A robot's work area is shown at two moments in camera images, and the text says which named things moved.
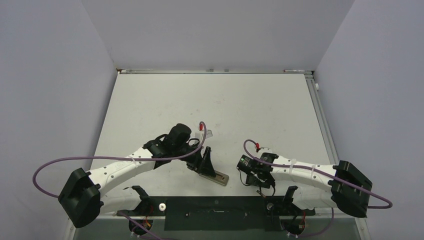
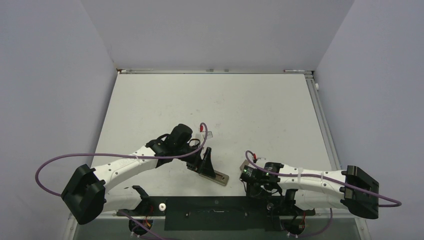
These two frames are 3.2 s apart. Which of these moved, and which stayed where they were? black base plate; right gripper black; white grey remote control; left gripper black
Moved: right gripper black
Stayed: black base plate; white grey remote control; left gripper black
